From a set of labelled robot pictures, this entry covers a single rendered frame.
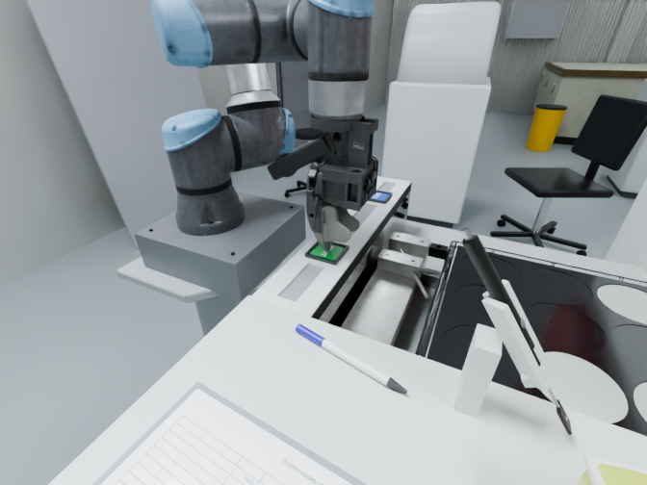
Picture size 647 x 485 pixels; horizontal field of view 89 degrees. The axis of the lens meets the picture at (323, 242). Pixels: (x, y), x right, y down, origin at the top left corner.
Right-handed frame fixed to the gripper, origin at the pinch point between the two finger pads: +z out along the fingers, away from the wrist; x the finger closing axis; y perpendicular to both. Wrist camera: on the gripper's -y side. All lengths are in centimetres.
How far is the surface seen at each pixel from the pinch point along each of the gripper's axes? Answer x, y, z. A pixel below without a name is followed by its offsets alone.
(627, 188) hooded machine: 348, 148, 88
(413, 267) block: 10.3, 13.5, 7.2
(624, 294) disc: 19, 47, 8
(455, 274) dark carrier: 12.2, 20.8, 7.8
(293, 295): -11.6, 1.0, 2.2
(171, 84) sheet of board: 154, -204, -3
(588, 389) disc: -5.1, 38.3, 7.9
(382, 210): 20.1, 3.9, 1.8
